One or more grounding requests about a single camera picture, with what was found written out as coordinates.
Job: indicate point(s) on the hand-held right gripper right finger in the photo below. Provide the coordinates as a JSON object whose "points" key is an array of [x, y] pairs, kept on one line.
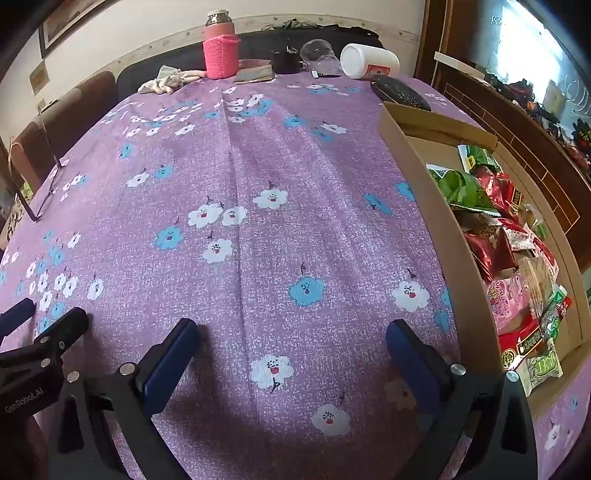
{"points": [[408, 362]]}

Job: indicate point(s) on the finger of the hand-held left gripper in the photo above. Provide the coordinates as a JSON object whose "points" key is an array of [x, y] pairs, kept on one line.
{"points": [[67, 327], [16, 316]]}

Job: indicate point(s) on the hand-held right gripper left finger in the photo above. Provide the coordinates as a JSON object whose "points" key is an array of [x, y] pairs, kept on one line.
{"points": [[168, 369]]}

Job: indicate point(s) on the pink cartoon snack packet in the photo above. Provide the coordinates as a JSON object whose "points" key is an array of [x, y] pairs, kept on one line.
{"points": [[505, 300]]}

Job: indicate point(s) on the pile of mixed snack packets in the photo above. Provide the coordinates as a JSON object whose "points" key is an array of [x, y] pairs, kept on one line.
{"points": [[494, 249]]}

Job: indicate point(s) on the cardboard box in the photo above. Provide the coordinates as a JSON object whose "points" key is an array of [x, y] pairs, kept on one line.
{"points": [[438, 129]]}

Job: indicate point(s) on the patterned tote bag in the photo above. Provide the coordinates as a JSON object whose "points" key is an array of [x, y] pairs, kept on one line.
{"points": [[14, 207]]}

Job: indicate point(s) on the eyeglasses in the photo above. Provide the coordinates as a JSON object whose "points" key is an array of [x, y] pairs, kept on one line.
{"points": [[46, 196]]}

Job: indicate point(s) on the purple floral tablecloth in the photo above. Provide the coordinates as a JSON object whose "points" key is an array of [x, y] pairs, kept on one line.
{"points": [[277, 207]]}

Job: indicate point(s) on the brown chair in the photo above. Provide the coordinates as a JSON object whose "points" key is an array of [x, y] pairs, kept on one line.
{"points": [[83, 106]]}

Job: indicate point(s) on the wooden brick-pattern cabinet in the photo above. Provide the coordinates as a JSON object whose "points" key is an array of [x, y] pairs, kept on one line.
{"points": [[508, 124]]}

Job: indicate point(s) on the white crumpled cloth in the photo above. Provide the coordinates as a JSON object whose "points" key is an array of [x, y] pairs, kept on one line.
{"points": [[171, 81]]}

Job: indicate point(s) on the small silver and black gadget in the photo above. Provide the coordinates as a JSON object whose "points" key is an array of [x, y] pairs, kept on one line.
{"points": [[325, 73]]}

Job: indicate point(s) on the flat white box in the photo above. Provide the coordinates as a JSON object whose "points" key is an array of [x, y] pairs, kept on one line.
{"points": [[457, 62]]}

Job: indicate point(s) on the white plastic jar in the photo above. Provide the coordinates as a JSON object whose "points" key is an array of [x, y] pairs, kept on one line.
{"points": [[369, 60]]}

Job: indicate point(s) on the folded brown cloth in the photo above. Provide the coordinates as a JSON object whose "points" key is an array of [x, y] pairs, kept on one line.
{"points": [[254, 74]]}

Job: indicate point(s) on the pink bottle with knit sleeve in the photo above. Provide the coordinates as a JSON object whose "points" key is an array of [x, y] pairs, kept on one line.
{"points": [[221, 55]]}

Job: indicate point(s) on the black cup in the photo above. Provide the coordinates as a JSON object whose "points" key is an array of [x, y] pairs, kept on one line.
{"points": [[286, 62]]}

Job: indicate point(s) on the clear plastic cup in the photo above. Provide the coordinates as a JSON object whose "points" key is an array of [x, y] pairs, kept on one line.
{"points": [[318, 50]]}

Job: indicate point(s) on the black sofa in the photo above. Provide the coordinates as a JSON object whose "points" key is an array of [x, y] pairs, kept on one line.
{"points": [[256, 46]]}

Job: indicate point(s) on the etched glass panel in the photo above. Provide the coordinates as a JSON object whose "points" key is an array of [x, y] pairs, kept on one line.
{"points": [[521, 41]]}

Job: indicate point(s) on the dark clothing heap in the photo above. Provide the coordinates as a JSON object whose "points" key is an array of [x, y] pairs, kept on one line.
{"points": [[323, 25]]}

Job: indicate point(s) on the small wall plaque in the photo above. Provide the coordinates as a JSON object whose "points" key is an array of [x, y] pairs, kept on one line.
{"points": [[39, 76]]}

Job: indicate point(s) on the framed wall painting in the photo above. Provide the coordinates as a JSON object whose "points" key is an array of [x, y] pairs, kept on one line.
{"points": [[60, 23]]}

